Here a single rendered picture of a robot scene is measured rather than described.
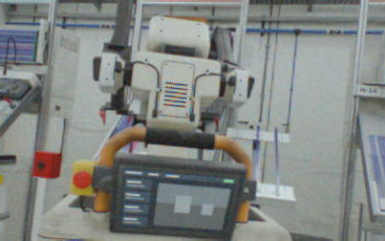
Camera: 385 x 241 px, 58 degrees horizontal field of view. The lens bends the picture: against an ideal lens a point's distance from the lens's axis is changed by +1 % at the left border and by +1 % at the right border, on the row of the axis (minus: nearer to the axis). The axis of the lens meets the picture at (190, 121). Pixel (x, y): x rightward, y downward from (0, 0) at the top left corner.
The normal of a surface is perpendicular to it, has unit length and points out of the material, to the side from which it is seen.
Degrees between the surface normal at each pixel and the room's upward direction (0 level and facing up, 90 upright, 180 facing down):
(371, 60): 90
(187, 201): 115
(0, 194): 90
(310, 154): 90
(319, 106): 90
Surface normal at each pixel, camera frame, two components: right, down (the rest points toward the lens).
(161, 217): 0.06, 0.40
